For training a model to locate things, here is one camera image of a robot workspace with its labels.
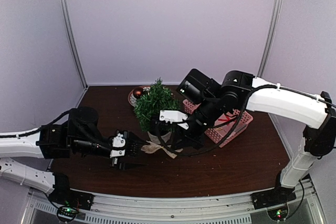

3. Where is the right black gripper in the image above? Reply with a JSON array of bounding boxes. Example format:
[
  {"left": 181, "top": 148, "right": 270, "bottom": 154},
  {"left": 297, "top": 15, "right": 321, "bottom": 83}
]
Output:
[{"left": 171, "top": 95, "right": 223, "bottom": 151}]

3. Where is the burlap ribbon bow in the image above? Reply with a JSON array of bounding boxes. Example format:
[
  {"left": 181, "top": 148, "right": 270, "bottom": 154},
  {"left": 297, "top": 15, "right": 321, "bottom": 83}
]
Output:
[{"left": 141, "top": 132, "right": 177, "bottom": 159}]

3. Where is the small green christmas tree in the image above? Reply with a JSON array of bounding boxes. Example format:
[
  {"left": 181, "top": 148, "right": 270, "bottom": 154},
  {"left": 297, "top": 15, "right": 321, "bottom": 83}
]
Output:
[{"left": 134, "top": 78, "right": 181, "bottom": 135}]

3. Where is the pink plastic basket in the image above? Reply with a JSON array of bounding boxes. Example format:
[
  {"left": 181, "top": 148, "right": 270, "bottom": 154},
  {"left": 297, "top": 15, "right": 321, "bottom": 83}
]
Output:
[{"left": 183, "top": 99, "right": 253, "bottom": 148}]

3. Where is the red bauble ornament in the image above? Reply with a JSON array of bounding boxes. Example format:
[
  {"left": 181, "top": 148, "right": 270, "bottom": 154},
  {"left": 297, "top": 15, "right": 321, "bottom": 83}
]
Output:
[{"left": 132, "top": 87, "right": 144, "bottom": 99}]

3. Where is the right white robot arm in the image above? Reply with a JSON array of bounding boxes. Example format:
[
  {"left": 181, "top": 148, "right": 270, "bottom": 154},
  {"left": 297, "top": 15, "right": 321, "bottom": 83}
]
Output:
[{"left": 160, "top": 69, "right": 335, "bottom": 204}]

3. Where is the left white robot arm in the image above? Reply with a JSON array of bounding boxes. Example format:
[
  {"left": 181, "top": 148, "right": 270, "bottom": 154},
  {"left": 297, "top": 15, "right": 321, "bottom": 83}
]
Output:
[{"left": 1, "top": 106, "right": 148, "bottom": 205}]

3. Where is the red ribbon bow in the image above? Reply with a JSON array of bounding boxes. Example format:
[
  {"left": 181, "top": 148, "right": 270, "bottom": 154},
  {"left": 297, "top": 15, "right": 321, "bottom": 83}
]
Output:
[{"left": 217, "top": 113, "right": 237, "bottom": 124}]

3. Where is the flower pattern plate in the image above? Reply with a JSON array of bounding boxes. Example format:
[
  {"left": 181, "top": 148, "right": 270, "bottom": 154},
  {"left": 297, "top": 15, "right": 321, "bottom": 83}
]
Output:
[{"left": 128, "top": 86, "right": 150, "bottom": 107}]

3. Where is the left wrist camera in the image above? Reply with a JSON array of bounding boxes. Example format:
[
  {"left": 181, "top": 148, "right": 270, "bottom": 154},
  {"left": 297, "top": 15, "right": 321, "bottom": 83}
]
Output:
[{"left": 109, "top": 133, "right": 126, "bottom": 159}]

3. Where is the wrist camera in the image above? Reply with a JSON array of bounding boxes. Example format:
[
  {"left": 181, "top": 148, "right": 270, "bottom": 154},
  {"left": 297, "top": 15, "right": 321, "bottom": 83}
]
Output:
[
  {"left": 109, "top": 133, "right": 126, "bottom": 159},
  {"left": 159, "top": 110, "right": 189, "bottom": 130}
]

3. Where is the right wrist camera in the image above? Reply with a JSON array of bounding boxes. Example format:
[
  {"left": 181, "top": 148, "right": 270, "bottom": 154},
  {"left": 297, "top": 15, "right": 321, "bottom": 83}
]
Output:
[{"left": 159, "top": 110, "right": 189, "bottom": 130}]

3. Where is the left black cable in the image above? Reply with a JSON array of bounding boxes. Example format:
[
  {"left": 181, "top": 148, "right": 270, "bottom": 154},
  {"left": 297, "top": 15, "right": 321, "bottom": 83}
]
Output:
[{"left": 0, "top": 110, "right": 79, "bottom": 138}]

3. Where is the black cable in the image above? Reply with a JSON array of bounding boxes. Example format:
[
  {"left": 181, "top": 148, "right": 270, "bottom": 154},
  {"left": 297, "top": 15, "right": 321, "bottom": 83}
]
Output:
[
  {"left": 154, "top": 84, "right": 336, "bottom": 156},
  {"left": 0, "top": 110, "right": 79, "bottom": 138}
]

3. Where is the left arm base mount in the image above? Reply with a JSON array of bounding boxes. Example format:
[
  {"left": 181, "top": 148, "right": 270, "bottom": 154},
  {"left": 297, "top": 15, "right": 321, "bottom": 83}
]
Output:
[{"left": 45, "top": 173, "right": 94, "bottom": 223}]

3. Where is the right black cable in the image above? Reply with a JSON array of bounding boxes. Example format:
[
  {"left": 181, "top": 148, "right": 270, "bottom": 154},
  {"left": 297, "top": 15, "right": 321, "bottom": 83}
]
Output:
[{"left": 154, "top": 84, "right": 336, "bottom": 156}]

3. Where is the front aluminium rail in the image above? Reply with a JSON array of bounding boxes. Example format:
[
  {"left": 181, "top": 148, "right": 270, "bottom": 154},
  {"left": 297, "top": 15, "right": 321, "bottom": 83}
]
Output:
[{"left": 20, "top": 182, "right": 326, "bottom": 224}]

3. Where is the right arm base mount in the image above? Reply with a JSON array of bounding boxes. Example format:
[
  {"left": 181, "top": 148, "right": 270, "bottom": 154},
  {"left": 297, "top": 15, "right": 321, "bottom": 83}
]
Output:
[{"left": 251, "top": 189, "right": 297, "bottom": 221}]

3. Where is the right aluminium frame post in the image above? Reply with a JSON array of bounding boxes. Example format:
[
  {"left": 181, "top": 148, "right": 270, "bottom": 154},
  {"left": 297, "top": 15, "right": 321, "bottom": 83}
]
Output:
[{"left": 257, "top": 0, "right": 283, "bottom": 77}]

